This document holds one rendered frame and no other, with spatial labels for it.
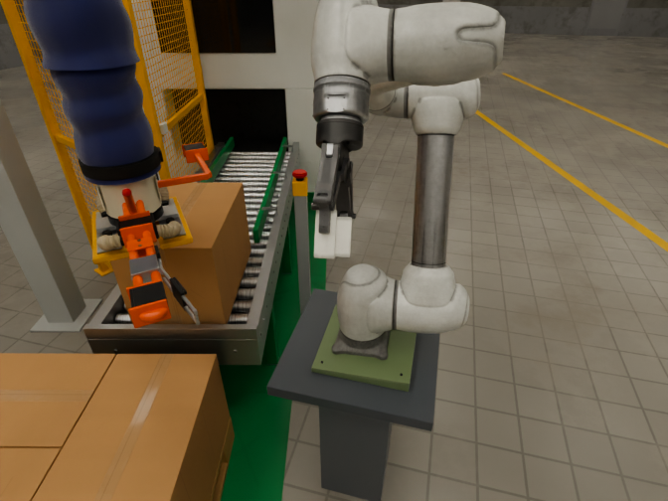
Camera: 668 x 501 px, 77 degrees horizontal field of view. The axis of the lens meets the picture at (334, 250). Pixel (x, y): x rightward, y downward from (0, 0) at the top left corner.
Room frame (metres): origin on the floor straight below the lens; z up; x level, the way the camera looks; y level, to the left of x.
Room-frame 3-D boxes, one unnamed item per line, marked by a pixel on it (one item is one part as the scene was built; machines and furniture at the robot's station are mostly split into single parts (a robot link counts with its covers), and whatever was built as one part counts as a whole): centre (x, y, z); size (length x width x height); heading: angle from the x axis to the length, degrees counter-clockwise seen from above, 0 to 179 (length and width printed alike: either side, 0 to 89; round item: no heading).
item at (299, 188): (1.84, 0.16, 0.50); 0.07 x 0.07 x 1.00; 0
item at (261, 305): (2.44, 0.33, 0.50); 2.31 x 0.05 x 0.19; 0
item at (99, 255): (1.20, 0.74, 1.10); 0.34 x 0.10 x 0.05; 26
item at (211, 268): (1.63, 0.65, 0.75); 0.60 x 0.40 x 0.40; 179
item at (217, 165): (2.79, 0.92, 0.60); 1.60 x 0.11 x 0.09; 0
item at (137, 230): (1.02, 0.55, 1.21); 0.10 x 0.08 x 0.06; 116
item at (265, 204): (2.79, 0.39, 0.60); 1.60 x 0.11 x 0.09; 0
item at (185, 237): (1.29, 0.57, 1.10); 0.34 x 0.10 x 0.05; 26
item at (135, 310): (0.70, 0.40, 1.20); 0.08 x 0.07 x 0.05; 26
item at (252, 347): (1.26, 0.66, 0.48); 0.70 x 0.03 x 0.15; 90
